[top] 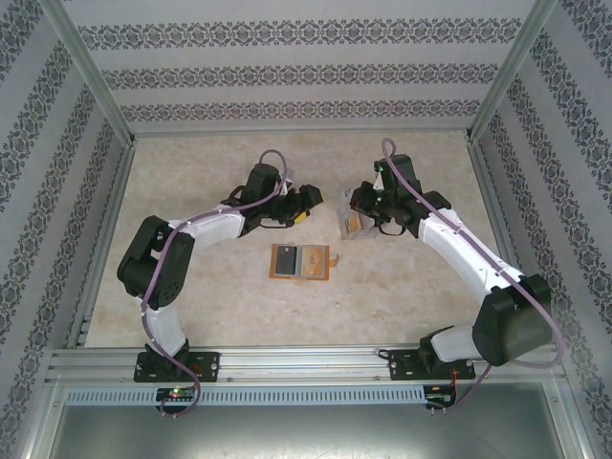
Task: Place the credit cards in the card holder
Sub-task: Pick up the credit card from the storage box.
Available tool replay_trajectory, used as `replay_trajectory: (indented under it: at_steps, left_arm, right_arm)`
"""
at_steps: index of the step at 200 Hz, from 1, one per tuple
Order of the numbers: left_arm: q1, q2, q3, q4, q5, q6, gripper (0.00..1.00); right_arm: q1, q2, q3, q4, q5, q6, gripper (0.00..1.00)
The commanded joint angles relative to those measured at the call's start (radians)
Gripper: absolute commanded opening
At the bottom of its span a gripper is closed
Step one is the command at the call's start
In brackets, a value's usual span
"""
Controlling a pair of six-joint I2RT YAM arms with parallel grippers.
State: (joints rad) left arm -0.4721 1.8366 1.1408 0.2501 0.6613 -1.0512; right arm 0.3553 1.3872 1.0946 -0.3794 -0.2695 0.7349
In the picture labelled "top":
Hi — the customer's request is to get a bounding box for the black credit card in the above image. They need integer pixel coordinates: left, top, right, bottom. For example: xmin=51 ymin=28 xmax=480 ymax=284
xmin=275 ymin=245 xmax=298 ymax=275

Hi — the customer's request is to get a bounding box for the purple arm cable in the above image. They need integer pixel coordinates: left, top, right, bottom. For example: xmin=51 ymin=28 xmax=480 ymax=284
xmin=381 ymin=138 xmax=566 ymax=413
xmin=141 ymin=148 xmax=298 ymax=420

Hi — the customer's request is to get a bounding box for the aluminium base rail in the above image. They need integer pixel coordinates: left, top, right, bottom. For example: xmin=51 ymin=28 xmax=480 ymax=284
xmin=45 ymin=346 xmax=568 ymax=384

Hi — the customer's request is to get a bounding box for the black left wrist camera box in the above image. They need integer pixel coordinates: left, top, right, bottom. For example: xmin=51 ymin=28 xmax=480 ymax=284
xmin=297 ymin=183 xmax=327 ymax=210

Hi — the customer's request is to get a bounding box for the aluminium corner post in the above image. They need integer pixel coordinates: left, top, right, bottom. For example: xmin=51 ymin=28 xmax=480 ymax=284
xmin=45 ymin=0 xmax=139 ymax=147
xmin=465 ymin=0 xmax=560 ymax=144

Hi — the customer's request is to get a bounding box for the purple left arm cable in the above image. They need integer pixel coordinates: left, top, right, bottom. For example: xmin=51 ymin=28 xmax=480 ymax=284
xmin=141 ymin=148 xmax=298 ymax=420

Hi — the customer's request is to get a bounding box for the aluminium side rail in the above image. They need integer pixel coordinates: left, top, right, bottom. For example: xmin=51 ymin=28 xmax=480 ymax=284
xmin=64 ymin=141 xmax=139 ymax=349

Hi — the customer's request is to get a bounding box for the grey metal panel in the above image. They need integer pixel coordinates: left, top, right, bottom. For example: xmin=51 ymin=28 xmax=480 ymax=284
xmin=45 ymin=404 xmax=584 ymax=459

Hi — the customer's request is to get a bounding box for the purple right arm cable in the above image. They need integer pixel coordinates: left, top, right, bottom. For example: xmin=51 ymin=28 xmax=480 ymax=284
xmin=381 ymin=138 xmax=566 ymax=413

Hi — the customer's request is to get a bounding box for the orange leather card holder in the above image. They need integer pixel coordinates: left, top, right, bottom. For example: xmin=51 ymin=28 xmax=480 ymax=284
xmin=269 ymin=242 xmax=342 ymax=283

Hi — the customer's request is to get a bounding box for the grey slotted cable duct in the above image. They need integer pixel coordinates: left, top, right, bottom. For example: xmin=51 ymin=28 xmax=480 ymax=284
xmin=61 ymin=385 xmax=427 ymax=408

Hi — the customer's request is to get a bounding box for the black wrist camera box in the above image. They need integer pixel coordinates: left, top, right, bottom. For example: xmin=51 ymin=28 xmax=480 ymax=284
xmin=350 ymin=184 xmax=374 ymax=213
xmin=297 ymin=183 xmax=327 ymax=210

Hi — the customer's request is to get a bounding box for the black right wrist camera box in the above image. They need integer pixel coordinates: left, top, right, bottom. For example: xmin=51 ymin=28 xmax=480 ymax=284
xmin=350 ymin=184 xmax=374 ymax=213

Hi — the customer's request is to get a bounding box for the clear plastic card box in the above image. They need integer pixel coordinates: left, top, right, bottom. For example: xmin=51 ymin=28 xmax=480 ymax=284
xmin=336 ymin=189 xmax=380 ymax=243

